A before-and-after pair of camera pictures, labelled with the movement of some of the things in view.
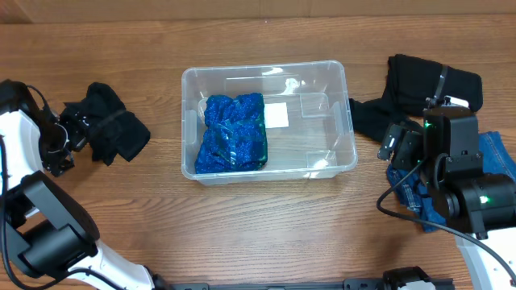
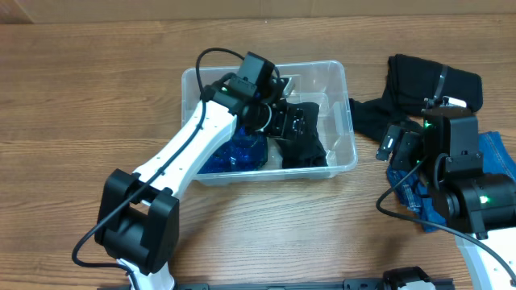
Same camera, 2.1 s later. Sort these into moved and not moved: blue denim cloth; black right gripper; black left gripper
Moved: black left gripper
Not moved: black right gripper; blue denim cloth
